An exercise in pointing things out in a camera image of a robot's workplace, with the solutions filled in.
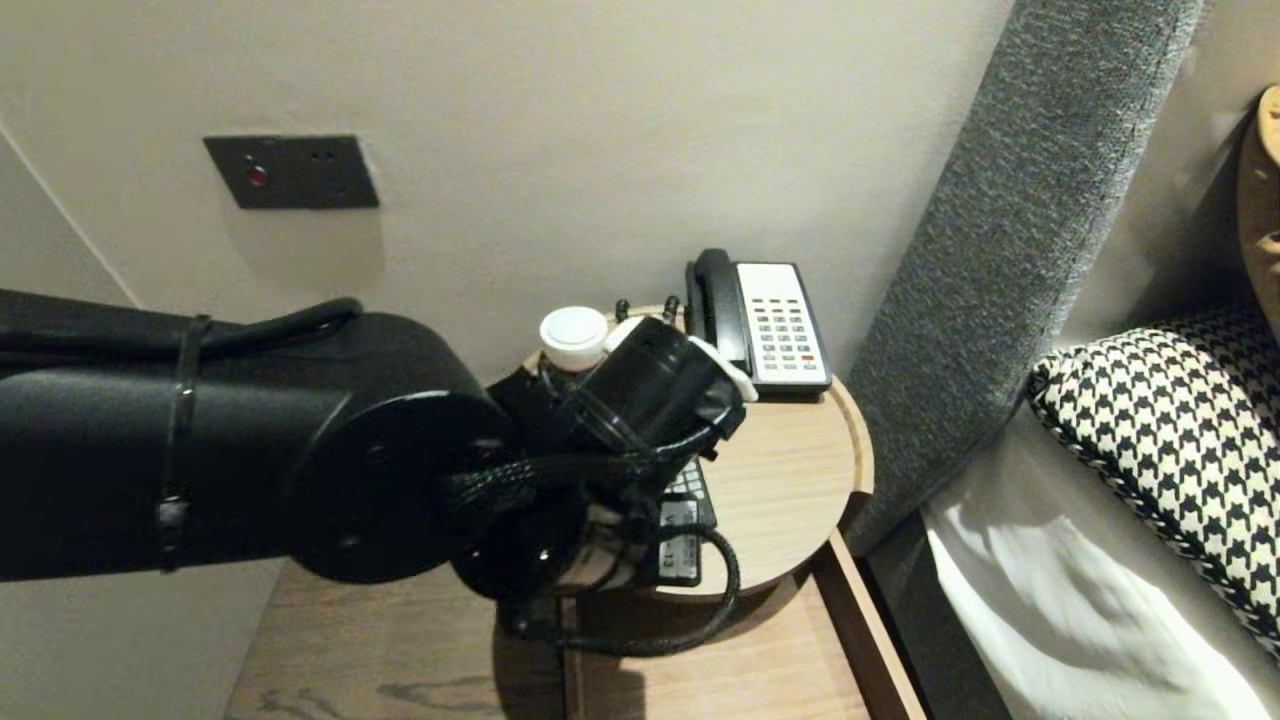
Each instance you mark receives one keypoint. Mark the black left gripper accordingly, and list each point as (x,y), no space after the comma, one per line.
(560,540)

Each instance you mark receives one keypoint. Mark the wooden curved-front drawer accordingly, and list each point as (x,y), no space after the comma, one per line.
(760,660)

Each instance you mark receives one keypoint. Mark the black and orange left arm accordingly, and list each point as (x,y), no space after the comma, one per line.
(250,450)

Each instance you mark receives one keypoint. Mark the white round bowl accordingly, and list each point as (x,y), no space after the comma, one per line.
(574,335)

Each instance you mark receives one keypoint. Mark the round wooden side table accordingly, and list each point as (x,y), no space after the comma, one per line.
(790,480)

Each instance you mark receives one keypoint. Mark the black telephone handset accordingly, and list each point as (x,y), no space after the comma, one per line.
(712,290)

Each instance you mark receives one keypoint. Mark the black and white desk telephone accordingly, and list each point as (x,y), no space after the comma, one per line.
(785,330)

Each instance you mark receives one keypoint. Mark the dark grey bed base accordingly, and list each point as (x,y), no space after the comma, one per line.
(920,640)

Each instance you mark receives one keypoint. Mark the white bedding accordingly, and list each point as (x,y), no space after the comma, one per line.
(1060,600)

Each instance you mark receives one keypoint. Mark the grey fabric headboard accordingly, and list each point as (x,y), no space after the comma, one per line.
(1000,250)

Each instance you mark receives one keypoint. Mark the black white houndstooth pillow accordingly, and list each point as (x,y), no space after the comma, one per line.
(1170,450)

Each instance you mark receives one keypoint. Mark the beige upholstered headboard panel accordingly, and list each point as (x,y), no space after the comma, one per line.
(1190,150)

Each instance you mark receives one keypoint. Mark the tan brown cushion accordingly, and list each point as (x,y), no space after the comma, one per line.
(1262,200)

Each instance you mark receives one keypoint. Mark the black and white wrist camera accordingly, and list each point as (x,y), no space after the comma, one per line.
(650,390)

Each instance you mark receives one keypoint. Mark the dark wall switch panel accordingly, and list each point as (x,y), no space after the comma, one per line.
(290,170)

